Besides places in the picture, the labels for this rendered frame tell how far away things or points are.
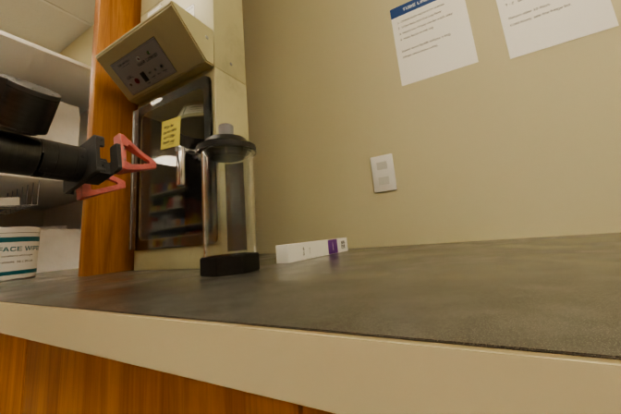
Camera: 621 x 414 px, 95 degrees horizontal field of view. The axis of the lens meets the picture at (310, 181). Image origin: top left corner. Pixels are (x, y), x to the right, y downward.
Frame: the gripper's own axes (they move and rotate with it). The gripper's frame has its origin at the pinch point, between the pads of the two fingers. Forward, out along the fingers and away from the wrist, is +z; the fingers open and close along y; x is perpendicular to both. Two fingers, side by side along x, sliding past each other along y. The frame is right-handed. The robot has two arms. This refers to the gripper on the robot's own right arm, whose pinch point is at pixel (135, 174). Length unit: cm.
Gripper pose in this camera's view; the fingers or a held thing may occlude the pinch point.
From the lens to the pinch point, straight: 63.3
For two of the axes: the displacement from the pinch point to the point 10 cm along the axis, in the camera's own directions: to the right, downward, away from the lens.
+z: 4.7, 1.5, 8.7
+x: 2.7, 9.1, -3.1
